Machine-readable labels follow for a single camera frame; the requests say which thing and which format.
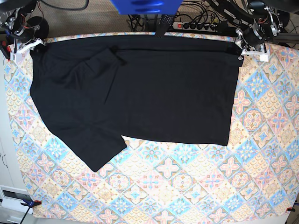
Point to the blue clamp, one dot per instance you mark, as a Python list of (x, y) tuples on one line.
[(5, 49), (29, 204)]

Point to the black round stand base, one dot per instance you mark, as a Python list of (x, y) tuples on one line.
[(40, 27)]

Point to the blue clamp bottom left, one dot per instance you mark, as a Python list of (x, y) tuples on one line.
[(29, 204)]

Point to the white cabinet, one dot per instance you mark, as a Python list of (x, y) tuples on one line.
[(10, 175)]

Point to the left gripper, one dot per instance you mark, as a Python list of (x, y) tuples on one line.
[(251, 42)]

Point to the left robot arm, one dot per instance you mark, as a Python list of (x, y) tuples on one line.
[(252, 11)]

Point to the white power strip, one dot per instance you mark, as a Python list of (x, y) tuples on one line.
[(194, 26)]

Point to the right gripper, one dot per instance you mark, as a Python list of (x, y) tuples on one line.
[(24, 41)]

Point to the blue clamp top left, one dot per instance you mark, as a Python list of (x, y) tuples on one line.
[(5, 49)]

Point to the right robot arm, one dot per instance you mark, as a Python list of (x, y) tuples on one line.
[(24, 25)]

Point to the black T-shirt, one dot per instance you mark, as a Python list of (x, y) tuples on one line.
[(93, 92)]

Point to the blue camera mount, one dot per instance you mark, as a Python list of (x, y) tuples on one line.
[(147, 6)]

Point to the black perforated bracket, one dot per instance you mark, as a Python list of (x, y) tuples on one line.
[(165, 22)]

